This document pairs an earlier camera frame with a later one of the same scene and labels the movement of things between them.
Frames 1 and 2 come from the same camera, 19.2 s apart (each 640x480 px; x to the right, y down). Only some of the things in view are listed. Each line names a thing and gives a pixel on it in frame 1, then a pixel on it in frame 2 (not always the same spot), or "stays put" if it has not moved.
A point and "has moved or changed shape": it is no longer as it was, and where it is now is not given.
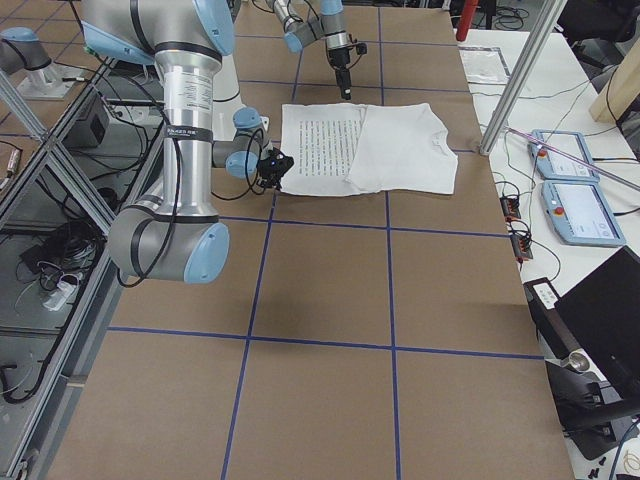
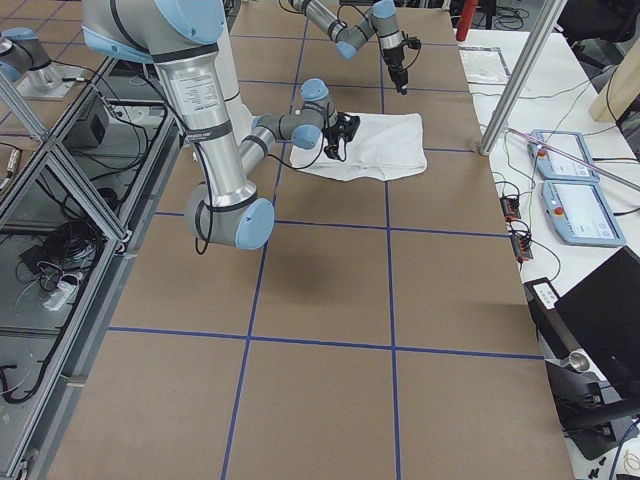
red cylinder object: (468, 13) stays put
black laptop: (603, 313) stays put
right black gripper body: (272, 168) -> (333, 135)
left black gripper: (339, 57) -> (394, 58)
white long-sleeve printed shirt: (367, 148) has moved or changed shape
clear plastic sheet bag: (484, 65) stays put
